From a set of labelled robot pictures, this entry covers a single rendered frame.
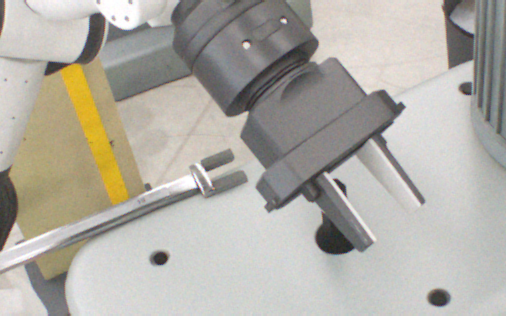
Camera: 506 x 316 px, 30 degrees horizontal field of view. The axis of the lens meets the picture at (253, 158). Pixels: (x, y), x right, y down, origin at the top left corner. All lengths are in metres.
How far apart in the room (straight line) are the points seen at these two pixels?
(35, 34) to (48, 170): 2.04
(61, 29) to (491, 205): 0.43
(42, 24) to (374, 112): 0.37
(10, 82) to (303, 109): 0.40
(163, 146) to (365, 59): 0.89
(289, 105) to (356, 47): 3.20
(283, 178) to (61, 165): 2.32
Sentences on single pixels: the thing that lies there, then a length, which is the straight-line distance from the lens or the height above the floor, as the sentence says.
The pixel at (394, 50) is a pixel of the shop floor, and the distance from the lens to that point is 3.83.
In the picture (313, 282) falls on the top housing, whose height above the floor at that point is 1.89.
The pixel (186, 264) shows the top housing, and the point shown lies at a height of 1.89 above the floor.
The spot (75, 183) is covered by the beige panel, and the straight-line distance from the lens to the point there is 3.01.
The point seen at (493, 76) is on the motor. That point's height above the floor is 1.97.
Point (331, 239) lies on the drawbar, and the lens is 0.75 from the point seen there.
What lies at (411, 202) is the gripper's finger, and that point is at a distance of 0.68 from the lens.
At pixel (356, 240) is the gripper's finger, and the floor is 1.97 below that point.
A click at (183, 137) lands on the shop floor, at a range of 3.61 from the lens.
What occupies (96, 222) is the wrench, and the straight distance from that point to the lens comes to 0.81.
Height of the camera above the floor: 2.49
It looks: 46 degrees down
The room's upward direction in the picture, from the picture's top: 12 degrees counter-clockwise
